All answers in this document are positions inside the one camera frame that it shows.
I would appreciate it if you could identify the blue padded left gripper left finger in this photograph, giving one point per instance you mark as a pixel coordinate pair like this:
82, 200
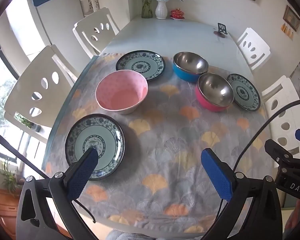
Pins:
68, 185

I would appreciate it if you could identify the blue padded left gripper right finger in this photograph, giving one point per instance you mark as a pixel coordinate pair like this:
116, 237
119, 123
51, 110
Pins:
228, 184

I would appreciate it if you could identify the near blue patterned plate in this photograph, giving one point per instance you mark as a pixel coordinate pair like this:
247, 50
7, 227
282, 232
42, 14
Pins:
102, 133

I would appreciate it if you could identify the blue patterned plate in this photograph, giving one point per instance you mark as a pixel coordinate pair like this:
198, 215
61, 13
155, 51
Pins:
245, 93
147, 63
102, 133

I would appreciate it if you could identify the potted green plant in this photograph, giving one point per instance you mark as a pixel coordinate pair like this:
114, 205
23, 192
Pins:
9, 179

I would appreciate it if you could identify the grey ginkgo-leaf tablecloth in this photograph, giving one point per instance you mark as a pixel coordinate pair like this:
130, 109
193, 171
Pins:
161, 189

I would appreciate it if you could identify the brown wooden cabinet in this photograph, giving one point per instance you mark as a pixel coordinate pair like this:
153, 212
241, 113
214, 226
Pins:
8, 212

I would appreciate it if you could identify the right blue patterned plate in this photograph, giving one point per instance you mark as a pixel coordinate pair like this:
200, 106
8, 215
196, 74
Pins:
245, 93

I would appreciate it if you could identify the pink steel-lined bowl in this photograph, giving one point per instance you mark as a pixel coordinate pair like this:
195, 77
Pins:
213, 92

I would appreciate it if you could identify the far right white chair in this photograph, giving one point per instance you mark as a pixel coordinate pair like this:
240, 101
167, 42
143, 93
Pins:
254, 49

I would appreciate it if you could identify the pink ceramic bowl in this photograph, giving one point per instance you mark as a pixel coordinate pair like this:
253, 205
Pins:
121, 91

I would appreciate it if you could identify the near left white chair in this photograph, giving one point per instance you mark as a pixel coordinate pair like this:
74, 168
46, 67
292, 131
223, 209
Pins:
41, 90

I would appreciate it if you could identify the small framed picture right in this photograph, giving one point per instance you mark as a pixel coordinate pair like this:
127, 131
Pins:
291, 18

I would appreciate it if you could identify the blue steel-lined bowl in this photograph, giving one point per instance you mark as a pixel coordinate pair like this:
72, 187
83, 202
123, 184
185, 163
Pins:
189, 66

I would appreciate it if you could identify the small black phone stand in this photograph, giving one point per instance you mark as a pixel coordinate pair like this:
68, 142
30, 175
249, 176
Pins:
222, 31

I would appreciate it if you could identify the far blue patterned plate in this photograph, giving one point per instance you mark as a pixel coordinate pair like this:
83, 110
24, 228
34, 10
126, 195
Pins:
147, 63

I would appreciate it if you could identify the far left white chair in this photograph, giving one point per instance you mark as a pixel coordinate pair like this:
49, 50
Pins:
95, 31

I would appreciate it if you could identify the red lidded pot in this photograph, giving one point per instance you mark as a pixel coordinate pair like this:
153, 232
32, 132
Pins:
177, 14

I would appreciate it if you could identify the white ribbed flower vase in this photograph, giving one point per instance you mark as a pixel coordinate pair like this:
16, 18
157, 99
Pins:
161, 11

